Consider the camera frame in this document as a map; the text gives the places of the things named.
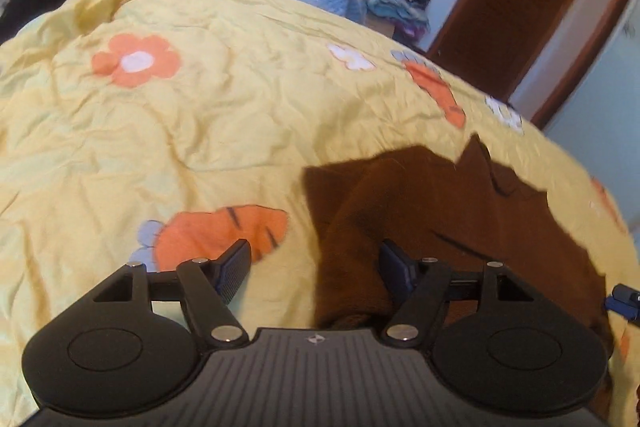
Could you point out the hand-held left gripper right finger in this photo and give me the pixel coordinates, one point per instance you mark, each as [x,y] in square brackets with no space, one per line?
[397,268]

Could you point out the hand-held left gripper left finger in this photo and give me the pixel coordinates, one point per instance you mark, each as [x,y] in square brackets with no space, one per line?
[234,268]

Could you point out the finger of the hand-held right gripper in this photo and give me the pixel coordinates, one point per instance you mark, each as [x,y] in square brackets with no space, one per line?
[614,304]

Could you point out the brown garment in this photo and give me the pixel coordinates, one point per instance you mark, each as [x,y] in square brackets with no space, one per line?
[430,207]

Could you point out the yellow floral blanket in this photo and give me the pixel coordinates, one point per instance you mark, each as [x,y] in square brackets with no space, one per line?
[150,147]

